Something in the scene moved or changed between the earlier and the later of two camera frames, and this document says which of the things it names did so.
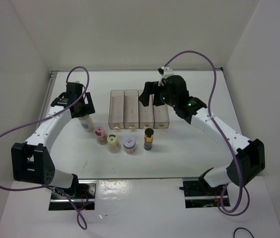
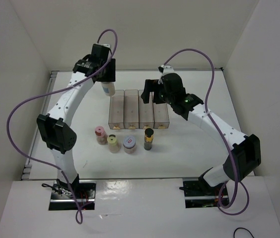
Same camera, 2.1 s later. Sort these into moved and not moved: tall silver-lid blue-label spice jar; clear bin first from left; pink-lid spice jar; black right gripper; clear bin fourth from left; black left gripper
Moved: black left gripper; tall silver-lid blue-label spice jar
Not moved: clear bin fourth from left; clear bin first from left; black right gripper; pink-lid spice jar
